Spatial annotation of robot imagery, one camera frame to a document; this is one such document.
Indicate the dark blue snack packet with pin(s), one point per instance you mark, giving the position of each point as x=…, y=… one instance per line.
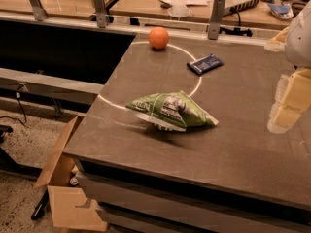
x=205, y=64

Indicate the right metal bracket post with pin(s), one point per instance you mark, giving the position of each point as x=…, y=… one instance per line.
x=215, y=19

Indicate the open cardboard box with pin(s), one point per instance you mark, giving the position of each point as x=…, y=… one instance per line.
x=70, y=208

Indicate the left metal bracket post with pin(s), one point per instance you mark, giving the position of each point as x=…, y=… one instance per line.
x=39, y=12

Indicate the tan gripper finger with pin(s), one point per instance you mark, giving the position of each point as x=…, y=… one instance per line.
x=292, y=99
x=277, y=43

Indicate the green jalapeno chip bag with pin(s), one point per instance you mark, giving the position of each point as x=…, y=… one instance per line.
x=171, y=111

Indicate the blue and white cloth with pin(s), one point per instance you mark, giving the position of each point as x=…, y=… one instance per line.
x=281, y=11

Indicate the metal bracket post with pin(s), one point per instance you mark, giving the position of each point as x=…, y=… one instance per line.
x=100, y=9
x=39, y=12
x=215, y=19

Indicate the middle metal bracket post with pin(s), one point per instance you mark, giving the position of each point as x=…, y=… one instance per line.
x=100, y=9

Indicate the orange fruit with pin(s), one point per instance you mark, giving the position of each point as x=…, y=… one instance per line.
x=158, y=38

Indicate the white rounded gripper body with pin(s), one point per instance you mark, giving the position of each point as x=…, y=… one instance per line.
x=299, y=39

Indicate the grey power strip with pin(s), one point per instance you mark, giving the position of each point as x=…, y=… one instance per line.
x=233, y=6

